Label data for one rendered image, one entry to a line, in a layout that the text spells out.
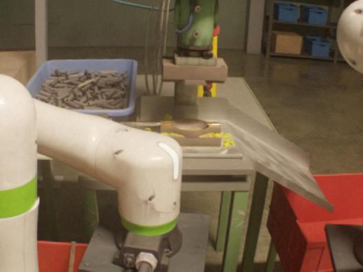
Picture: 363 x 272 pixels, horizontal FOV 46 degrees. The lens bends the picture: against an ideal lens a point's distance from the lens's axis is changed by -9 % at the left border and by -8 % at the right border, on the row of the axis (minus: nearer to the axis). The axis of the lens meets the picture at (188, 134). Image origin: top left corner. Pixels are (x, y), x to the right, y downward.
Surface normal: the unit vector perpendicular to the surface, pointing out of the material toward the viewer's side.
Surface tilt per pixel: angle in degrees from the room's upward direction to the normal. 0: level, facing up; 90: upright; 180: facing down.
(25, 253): 95
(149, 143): 8
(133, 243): 0
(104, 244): 0
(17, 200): 93
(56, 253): 90
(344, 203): 90
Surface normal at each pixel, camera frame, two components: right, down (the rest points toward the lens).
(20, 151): 0.83, 0.29
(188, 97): 0.08, 0.42
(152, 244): 0.05, -0.91
